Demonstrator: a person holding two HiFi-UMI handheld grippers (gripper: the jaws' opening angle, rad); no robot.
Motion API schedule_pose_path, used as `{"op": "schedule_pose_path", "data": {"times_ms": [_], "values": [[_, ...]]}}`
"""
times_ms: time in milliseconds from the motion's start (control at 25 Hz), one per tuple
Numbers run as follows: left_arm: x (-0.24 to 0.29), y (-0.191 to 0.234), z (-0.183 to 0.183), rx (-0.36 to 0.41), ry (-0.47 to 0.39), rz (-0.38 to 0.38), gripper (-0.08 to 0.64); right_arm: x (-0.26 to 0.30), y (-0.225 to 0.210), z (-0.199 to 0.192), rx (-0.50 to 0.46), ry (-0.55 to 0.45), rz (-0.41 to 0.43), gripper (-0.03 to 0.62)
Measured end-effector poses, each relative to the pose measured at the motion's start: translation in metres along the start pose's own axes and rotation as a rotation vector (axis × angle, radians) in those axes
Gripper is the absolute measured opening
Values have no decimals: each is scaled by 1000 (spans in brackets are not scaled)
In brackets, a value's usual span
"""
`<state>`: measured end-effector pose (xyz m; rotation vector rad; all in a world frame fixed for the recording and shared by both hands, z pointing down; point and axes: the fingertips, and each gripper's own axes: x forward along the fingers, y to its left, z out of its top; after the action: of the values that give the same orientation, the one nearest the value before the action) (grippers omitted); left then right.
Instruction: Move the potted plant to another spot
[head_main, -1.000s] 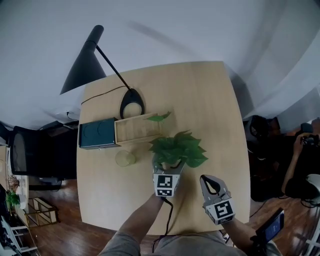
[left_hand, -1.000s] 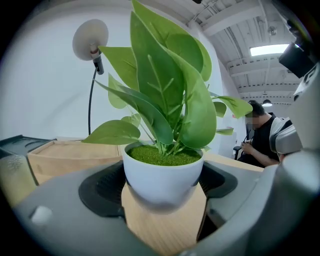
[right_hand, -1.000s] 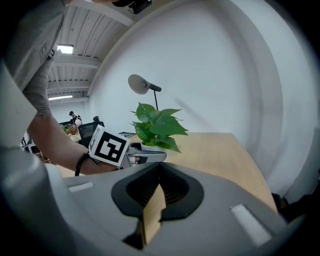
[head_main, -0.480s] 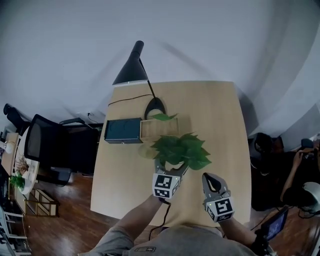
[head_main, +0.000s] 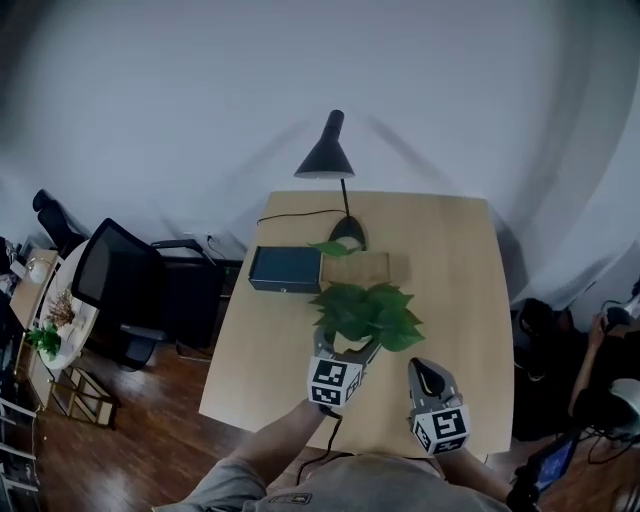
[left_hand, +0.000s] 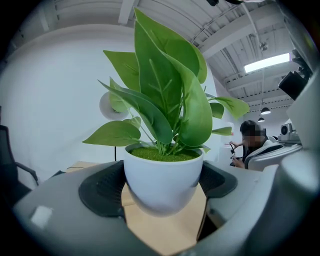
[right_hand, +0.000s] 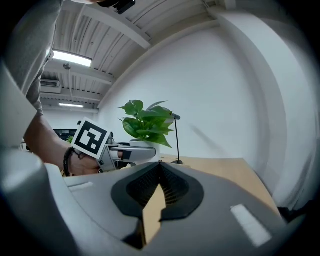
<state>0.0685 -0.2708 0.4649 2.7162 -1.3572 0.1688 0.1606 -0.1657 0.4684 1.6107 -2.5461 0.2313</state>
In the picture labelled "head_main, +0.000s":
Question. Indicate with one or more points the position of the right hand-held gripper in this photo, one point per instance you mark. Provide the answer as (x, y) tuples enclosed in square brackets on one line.
[(442, 427)]

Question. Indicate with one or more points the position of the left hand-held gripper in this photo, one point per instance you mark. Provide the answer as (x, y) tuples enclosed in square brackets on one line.
[(330, 382)]

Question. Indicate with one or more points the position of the green potted plant white pot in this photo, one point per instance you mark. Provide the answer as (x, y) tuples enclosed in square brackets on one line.
[(367, 312)]

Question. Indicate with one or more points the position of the person's left forearm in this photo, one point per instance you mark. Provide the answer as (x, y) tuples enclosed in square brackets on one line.
[(270, 440)]

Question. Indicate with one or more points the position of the person's right forearm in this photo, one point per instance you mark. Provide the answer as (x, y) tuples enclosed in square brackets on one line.
[(465, 470)]

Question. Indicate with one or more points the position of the dried brown plant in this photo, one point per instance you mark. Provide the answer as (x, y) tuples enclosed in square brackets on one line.
[(61, 307)]

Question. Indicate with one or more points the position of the small green potted plant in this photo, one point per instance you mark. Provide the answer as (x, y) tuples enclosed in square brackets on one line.
[(44, 340)]

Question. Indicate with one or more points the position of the black storage box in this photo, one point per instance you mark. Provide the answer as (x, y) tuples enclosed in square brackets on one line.
[(285, 270)]

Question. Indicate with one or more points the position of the person's grey shirt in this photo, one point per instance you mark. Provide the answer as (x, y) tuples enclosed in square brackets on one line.
[(350, 487)]

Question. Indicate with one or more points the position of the black tablet on stand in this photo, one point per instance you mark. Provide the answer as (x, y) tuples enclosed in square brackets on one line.
[(555, 462)]

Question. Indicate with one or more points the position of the black desk lamp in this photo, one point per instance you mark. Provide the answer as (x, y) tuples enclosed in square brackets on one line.
[(327, 160)]

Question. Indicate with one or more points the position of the black mesh office chair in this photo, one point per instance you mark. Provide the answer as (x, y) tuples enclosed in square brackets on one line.
[(120, 280)]

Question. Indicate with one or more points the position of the round white side table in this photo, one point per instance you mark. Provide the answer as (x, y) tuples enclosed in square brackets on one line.
[(80, 320)]

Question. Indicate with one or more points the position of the black headrest office chair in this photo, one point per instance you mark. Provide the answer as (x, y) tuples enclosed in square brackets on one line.
[(55, 220)]

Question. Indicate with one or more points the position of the white globe lamp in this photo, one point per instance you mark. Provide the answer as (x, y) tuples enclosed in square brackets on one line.
[(37, 271)]

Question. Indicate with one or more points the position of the light wooden shelf board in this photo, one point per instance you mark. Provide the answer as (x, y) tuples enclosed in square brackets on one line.
[(30, 295)]

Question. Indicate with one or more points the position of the white metal rack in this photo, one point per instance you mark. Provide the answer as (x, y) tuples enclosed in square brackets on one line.
[(15, 450)]

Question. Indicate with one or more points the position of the gold frame rack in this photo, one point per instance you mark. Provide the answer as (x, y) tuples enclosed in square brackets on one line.
[(85, 400)]

